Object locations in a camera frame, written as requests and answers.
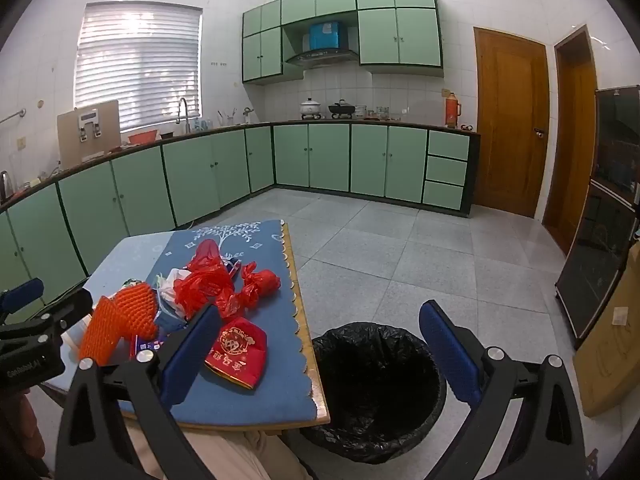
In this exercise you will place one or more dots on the red thermos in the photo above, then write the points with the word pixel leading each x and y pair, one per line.
pixel 452 110

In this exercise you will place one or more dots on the red basin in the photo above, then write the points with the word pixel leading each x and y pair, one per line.
pixel 143 137

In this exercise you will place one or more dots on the red gold-printed pouch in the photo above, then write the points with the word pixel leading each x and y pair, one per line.
pixel 237 350

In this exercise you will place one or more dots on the person's left forearm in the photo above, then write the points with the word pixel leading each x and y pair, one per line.
pixel 32 425

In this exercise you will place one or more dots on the blue box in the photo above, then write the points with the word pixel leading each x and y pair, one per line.
pixel 327 36

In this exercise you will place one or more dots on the green base cabinet run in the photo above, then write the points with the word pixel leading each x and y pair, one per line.
pixel 140 190

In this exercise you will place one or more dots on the white cooking pot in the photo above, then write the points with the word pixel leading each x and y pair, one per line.
pixel 310 108

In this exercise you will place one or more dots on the green wall cabinet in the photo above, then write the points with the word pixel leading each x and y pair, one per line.
pixel 320 2
pixel 262 50
pixel 400 30

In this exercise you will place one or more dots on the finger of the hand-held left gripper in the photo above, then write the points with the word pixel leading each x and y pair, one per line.
pixel 22 294
pixel 60 312

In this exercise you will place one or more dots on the red printed plastic bag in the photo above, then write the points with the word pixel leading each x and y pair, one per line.
pixel 231 306

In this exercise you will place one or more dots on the black wok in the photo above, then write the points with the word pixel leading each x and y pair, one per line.
pixel 342 108

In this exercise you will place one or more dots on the utensil holder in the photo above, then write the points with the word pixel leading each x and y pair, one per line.
pixel 227 120

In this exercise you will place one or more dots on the yellow wall socket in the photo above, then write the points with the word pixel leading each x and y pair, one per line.
pixel 20 142

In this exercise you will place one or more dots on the black glass-door cabinet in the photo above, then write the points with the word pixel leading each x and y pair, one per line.
pixel 600 240

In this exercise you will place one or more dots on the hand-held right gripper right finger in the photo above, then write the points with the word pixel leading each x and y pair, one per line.
pixel 447 355

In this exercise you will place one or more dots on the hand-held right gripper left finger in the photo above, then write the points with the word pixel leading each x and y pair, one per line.
pixel 190 355

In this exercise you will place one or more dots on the green base cabinet with drawers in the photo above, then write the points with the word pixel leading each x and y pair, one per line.
pixel 370 160

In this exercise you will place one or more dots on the green white toothpaste tube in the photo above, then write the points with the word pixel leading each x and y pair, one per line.
pixel 131 284

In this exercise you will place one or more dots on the metal faucet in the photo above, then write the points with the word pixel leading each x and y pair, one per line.
pixel 183 107

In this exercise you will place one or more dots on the crumpled red plastic bag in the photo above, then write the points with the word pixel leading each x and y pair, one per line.
pixel 202 285

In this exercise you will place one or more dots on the glass jar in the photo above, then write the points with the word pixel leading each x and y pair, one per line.
pixel 383 112
pixel 372 112

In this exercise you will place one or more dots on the knotted red plastic bag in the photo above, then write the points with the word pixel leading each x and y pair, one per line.
pixel 260 285

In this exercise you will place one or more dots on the wall towel bar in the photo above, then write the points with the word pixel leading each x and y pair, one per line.
pixel 12 116

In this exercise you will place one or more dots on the wooden door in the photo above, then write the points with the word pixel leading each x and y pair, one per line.
pixel 505 125
pixel 575 150

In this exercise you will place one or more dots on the dark snack wrapper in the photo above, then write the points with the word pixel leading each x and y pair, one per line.
pixel 150 345

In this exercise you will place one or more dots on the white plastic bag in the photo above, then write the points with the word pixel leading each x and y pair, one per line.
pixel 170 282

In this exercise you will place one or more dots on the person's beige pants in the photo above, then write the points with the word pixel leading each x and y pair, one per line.
pixel 235 455

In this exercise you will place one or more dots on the range hood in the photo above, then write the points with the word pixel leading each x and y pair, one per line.
pixel 322 56

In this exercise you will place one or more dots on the wooden table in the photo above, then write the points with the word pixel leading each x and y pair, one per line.
pixel 305 330

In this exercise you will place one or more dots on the orange foam fruit net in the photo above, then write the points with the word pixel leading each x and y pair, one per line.
pixel 125 315

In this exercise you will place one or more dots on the wooden board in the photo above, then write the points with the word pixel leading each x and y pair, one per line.
pixel 70 140

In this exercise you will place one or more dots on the steel electric kettle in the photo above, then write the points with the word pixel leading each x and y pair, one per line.
pixel 4 182

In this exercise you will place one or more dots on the white window blind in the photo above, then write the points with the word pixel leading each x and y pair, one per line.
pixel 135 65

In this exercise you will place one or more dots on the bin with black liner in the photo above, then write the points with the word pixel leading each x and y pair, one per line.
pixel 380 385

